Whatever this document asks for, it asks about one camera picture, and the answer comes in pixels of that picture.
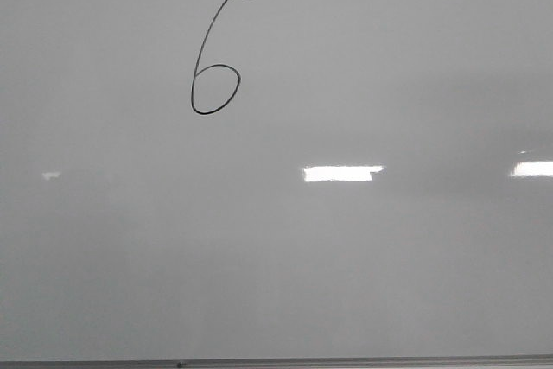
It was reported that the black handwritten number six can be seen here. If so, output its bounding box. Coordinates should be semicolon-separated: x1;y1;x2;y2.
190;0;242;117

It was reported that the white whiteboard with metal frame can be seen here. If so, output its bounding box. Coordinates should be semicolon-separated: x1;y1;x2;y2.
1;0;552;360

